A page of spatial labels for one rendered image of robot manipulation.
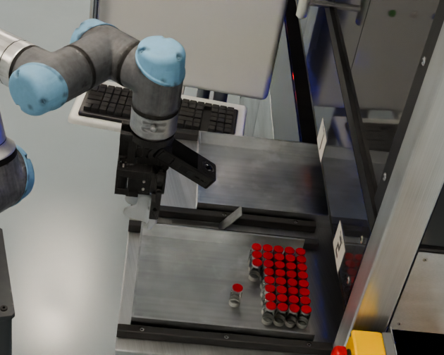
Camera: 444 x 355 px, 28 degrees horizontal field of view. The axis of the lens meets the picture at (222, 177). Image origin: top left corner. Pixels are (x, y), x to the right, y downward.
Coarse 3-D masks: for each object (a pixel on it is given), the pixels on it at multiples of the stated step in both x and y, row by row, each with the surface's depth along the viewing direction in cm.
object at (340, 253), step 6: (336, 234) 170; (342, 234) 166; (336, 240) 170; (342, 240) 165; (336, 246) 169; (342, 246) 165; (342, 252) 164; (336, 258) 168; (342, 258) 164; (336, 264) 168
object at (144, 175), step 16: (128, 128) 142; (128, 144) 141; (144, 144) 139; (160, 144) 139; (128, 160) 143; (144, 160) 143; (128, 176) 143; (144, 176) 143; (160, 176) 143; (128, 192) 145; (144, 192) 146
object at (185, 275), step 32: (160, 224) 181; (160, 256) 178; (192, 256) 180; (224, 256) 181; (160, 288) 171; (192, 288) 173; (224, 288) 174; (256, 288) 175; (160, 320) 161; (192, 320) 166; (224, 320) 167; (256, 320) 168
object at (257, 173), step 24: (216, 144) 210; (240, 144) 210; (264, 144) 210; (288, 144) 210; (312, 144) 211; (216, 168) 203; (240, 168) 205; (264, 168) 206; (288, 168) 207; (312, 168) 209; (216, 192) 196; (240, 192) 198; (264, 192) 199; (288, 192) 200; (312, 192) 202; (288, 216) 191; (312, 216) 191
